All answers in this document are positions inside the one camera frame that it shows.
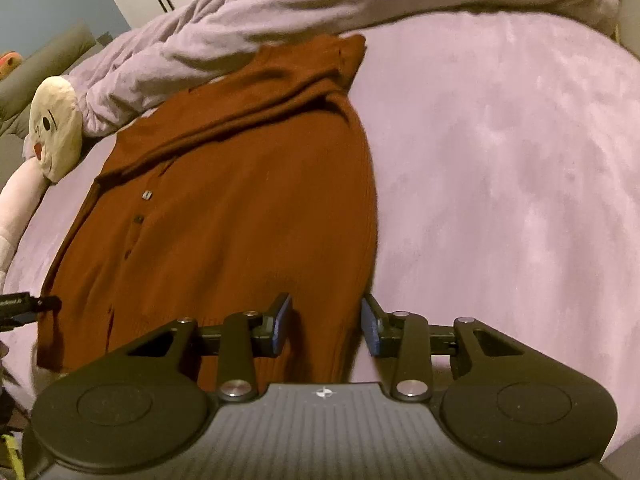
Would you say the rust brown knit cardigan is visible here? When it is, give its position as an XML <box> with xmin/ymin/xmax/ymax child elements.
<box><xmin>36</xmin><ymin>35</ymin><xmax>378</xmax><ymax>386</ymax></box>

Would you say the cream cat plush toy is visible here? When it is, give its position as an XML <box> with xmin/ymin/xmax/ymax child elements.
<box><xmin>1</xmin><ymin>76</ymin><xmax>82</xmax><ymax>276</ymax></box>

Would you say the olive green headboard cushion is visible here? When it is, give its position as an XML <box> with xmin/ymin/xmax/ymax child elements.
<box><xmin>1</xmin><ymin>22</ymin><xmax>102</xmax><ymax>186</ymax></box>

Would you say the orange plush toy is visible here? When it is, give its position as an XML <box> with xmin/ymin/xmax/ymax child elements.
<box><xmin>0</xmin><ymin>51</ymin><xmax>23</xmax><ymax>80</ymax></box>

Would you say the lilac bed sheet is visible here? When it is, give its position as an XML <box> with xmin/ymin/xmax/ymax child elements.
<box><xmin>349</xmin><ymin>11</ymin><xmax>639</xmax><ymax>450</ymax></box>

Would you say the lilac rumpled duvet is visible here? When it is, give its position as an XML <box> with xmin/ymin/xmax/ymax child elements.
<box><xmin>68</xmin><ymin>0</ymin><xmax>620</xmax><ymax>138</ymax></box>

